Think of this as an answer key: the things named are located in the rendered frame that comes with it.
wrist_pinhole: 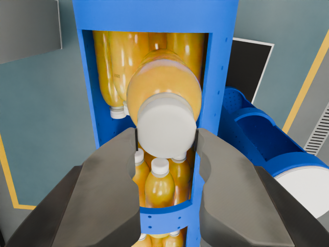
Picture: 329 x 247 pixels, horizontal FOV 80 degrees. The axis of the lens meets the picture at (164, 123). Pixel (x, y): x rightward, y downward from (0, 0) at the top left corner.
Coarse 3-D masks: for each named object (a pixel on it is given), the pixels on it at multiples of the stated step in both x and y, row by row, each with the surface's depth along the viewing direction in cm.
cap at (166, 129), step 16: (144, 112) 12; (160, 112) 12; (176, 112) 12; (144, 128) 12; (160, 128) 12; (176, 128) 12; (192, 128) 12; (144, 144) 13; (160, 144) 13; (176, 144) 13
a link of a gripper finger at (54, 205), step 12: (72, 168) 9; (72, 180) 8; (60, 192) 8; (48, 204) 7; (60, 204) 7; (36, 216) 7; (48, 216) 7; (60, 216) 7; (24, 228) 6; (36, 228) 6; (48, 228) 6; (12, 240) 6; (24, 240) 6; (36, 240) 6; (48, 240) 6
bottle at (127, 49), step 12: (120, 36) 33; (132, 36) 33; (144, 36) 34; (120, 48) 34; (132, 48) 34; (144, 48) 35; (120, 60) 34; (132, 60) 34; (120, 72) 35; (132, 72) 35; (120, 84) 37; (120, 96) 39
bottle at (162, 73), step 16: (160, 48) 30; (144, 64) 18; (160, 64) 16; (176, 64) 17; (144, 80) 15; (160, 80) 15; (176, 80) 15; (192, 80) 16; (128, 96) 17; (144, 96) 15; (160, 96) 14; (176, 96) 14; (192, 96) 15; (128, 112) 18; (192, 112) 14
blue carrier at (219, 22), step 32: (96, 0) 26; (128, 0) 24; (160, 0) 24; (192, 0) 25; (224, 0) 27; (192, 32) 26; (224, 32) 30; (224, 64) 33; (96, 96) 44; (96, 128) 42; (192, 192) 42; (160, 224) 42; (192, 224) 47
